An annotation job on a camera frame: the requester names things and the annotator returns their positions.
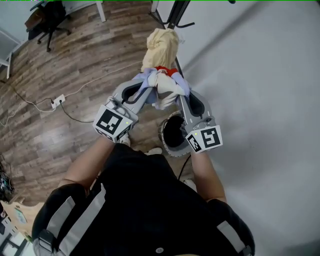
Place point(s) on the person's white shoe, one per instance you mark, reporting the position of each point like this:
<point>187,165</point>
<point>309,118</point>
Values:
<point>154,151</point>
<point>125,141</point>

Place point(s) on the grey chest harness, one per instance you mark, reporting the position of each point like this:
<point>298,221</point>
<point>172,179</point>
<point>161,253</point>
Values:
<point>60,220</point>

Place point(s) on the person's left white shoe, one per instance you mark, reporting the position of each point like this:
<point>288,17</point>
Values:
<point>125,141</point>

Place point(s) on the white frame table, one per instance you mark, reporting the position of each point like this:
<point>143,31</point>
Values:
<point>9,67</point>

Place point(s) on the black brown office chair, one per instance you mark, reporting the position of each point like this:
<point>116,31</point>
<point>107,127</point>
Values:
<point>50,17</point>

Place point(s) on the person's right white shoe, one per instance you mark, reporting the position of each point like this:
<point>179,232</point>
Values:
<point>154,151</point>

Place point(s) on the person's black clothing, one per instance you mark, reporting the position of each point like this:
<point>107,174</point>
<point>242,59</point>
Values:
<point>150,205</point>

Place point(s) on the person's right forearm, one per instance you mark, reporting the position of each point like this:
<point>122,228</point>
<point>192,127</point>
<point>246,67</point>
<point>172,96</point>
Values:
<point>207,175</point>

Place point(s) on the white desk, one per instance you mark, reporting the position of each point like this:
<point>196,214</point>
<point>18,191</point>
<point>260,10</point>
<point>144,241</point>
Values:
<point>101,12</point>

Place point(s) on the light wooden board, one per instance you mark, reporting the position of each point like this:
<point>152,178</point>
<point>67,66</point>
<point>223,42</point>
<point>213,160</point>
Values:
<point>27,212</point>

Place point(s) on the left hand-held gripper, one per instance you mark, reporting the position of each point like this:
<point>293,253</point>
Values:
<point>112,122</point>

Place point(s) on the lavender blue garment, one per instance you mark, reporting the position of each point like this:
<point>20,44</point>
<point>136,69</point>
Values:
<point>167,87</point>

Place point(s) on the person's left forearm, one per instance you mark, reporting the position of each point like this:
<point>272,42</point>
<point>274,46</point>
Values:
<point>95,160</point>

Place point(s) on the black coat rack stand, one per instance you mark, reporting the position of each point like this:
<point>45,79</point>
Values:
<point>178,12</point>

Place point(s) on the white power strip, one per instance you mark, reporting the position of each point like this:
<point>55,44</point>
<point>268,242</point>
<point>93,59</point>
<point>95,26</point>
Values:
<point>58,101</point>

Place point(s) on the white laundry basket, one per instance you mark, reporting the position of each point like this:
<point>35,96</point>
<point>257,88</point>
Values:
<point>175,151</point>

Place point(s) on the black garment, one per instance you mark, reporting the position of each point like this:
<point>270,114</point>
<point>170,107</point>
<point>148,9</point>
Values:
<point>175,132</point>

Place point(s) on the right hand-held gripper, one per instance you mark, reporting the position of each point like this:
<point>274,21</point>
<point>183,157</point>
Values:
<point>207,137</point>

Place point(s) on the cream yellow garment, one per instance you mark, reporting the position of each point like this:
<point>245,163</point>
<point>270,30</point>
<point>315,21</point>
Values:
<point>160,47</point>

